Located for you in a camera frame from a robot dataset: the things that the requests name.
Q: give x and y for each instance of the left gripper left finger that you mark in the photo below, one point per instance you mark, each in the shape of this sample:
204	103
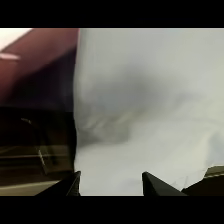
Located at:
68	187

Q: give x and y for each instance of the white garment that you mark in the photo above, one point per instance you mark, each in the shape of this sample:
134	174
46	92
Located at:
150	100

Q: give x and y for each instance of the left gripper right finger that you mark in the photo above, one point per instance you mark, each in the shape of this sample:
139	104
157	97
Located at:
154	187

